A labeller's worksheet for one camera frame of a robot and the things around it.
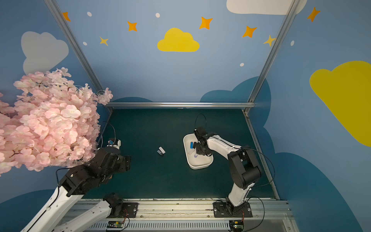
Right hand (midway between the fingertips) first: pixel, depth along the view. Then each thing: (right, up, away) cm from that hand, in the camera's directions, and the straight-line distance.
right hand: (204, 149), depth 94 cm
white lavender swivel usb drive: (-6, -4, +1) cm, 7 cm away
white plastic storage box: (-6, -7, -1) cm, 9 cm away
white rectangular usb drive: (-29, -1, +4) cm, 29 cm away
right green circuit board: (+14, -35, -21) cm, 44 cm away
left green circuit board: (-48, -34, -22) cm, 63 cm away
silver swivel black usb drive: (-30, -3, +2) cm, 30 cm away
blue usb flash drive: (-8, +2, +7) cm, 11 cm away
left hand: (-42, +1, -24) cm, 49 cm away
